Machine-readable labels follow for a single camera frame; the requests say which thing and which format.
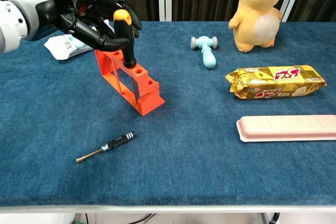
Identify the light blue toy hammer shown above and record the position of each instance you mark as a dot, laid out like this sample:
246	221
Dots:
208	58

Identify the white table frame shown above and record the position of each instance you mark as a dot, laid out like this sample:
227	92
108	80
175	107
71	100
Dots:
168	209

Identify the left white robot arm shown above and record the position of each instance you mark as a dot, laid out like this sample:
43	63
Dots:
10	27

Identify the pink rectangular case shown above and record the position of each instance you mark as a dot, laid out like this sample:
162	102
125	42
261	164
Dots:
283	128

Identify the yellow plush dinosaur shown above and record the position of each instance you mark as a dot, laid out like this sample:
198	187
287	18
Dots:
252	11

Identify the blue tablecloth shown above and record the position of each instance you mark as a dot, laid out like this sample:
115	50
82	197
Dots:
183	142

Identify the orange tool holder rack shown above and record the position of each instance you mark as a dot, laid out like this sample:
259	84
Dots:
147	98

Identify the gold snack package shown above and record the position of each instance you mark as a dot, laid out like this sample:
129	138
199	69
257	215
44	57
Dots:
275	82

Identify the small black nut driver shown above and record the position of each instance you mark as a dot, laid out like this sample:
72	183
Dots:
118	140

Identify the white green snack bag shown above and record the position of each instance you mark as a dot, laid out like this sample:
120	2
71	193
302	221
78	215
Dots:
65	47

